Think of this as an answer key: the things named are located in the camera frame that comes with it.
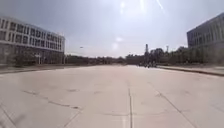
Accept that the distant row of trees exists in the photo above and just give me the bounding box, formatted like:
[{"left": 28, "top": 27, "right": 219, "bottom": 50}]
[{"left": 64, "top": 46, "right": 190, "bottom": 66}]

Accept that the pale concrete slab road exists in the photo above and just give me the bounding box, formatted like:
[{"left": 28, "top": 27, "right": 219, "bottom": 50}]
[{"left": 0, "top": 64, "right": 224, "bottom": 128}]

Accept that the tall distant tower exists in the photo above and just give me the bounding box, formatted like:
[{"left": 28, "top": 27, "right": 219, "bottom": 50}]
[{"left": 144, "top": 43, "right": 150, "bottom": 65}]

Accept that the dark roadside verge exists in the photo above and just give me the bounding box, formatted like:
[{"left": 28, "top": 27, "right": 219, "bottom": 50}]
[{"left": 0, "top": 63, "right": 84, "bottom": 75}]

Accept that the raised kerb strip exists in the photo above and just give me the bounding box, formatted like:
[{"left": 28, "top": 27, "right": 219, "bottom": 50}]
[{"left": 156, "top": 64, "right": 224, "bottom": 78}]

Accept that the white multi-storey building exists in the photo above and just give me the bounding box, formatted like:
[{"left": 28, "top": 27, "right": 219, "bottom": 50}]
[{"left": 0, "top": 15, "right": 66, "bottom": 66}]

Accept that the grey multi-storey building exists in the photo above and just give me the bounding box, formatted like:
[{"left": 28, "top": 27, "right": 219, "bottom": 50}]
[{"left": 186, "top": 12, "right": 224, "bottom": 66}]

